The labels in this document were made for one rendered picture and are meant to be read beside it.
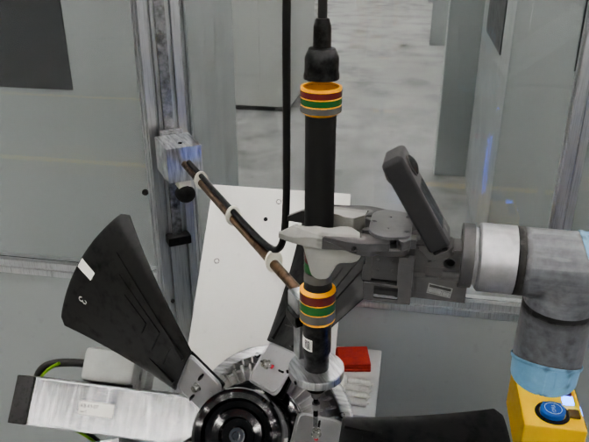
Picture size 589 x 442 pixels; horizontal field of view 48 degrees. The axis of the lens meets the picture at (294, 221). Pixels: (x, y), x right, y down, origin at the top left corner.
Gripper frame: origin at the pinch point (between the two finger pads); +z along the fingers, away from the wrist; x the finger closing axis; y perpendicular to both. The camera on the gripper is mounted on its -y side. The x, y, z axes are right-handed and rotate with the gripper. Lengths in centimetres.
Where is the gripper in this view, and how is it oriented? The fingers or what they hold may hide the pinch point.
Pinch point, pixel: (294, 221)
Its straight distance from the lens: 74.8
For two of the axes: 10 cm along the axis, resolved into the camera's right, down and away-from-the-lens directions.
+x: 2.1, -4.1, 8.9
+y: -0.1, 9.1, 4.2
